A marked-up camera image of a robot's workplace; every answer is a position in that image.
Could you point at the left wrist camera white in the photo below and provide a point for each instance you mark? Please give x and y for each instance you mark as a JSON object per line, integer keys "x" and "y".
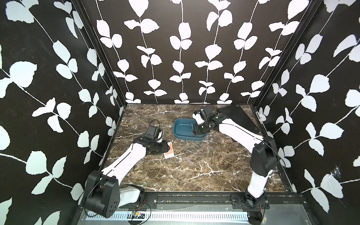
{"x": 154, "y": 133}

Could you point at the steel nail pile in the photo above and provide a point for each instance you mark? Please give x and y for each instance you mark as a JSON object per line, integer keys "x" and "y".
{"x": 192, "y": 161}

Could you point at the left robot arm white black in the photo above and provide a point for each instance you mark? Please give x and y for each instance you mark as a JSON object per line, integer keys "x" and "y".
{"x": 102, "y": 194}

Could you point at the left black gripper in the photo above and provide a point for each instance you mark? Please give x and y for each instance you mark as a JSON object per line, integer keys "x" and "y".
{"x": 164, "y": 147}

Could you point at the white perforated strip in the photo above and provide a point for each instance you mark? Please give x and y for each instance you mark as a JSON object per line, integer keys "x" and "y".
{"x": 192, "y": 216}

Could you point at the black carrying case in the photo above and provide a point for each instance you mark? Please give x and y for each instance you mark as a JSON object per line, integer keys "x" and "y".
{"x": 238, "y": 115}

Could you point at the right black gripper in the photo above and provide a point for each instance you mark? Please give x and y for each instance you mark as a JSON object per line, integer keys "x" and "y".
{"x": 197, "y": 131}

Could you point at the black front rail base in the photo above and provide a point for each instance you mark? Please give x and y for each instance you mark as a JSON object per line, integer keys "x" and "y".
{"x": 236, "y": 200}

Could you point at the small circuit board with wires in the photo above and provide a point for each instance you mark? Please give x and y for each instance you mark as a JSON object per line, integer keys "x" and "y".
{"x": 139, "y": 218}

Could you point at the playing card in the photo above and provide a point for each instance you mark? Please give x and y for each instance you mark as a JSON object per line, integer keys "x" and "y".
{"x": 170, "y": 153}

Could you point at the teal plastic storage box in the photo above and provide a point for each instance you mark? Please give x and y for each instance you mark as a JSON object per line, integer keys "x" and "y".
{"x": 185, "y": 121}

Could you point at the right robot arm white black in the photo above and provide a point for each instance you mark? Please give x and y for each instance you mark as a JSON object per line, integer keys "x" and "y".
{"x": 263, "y": 149}

